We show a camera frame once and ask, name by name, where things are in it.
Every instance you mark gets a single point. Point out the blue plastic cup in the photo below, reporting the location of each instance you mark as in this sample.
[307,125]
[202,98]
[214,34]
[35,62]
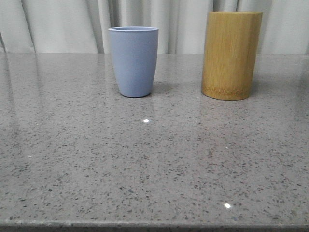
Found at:
[134,56]

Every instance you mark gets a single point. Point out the bamboo wooden cup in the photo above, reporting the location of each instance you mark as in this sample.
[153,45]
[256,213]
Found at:
[230,51]

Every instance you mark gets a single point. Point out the grey curtain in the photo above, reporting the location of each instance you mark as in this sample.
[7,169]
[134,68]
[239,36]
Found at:
[81,26]

